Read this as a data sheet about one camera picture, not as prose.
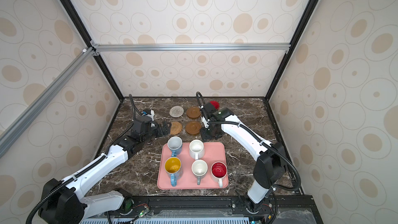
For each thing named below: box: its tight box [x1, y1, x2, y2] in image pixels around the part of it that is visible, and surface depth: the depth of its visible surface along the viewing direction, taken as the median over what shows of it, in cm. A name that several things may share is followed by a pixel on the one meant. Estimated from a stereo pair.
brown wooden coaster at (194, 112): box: [186, 106, 202, 119], surface depth 112 cm
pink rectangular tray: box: [157, 142, 229, 190], surface depth 84 cm
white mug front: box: [191, 159, 208, 186], surface depth 79 cm
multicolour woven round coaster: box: [168, 105, 184, 118], surface depth 115 cm
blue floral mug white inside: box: [166, 135, 183, 158], surface depth 87 cm
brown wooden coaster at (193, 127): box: [185, 120, 202, 136], surface depth 105 cm
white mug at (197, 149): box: [189, 138, 205, 161], surface depth 87 cm
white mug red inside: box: [210, 161, 228, 188], surface depth 81 cm
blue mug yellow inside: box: [164, 156, 184, 188], surface depth 79 cm
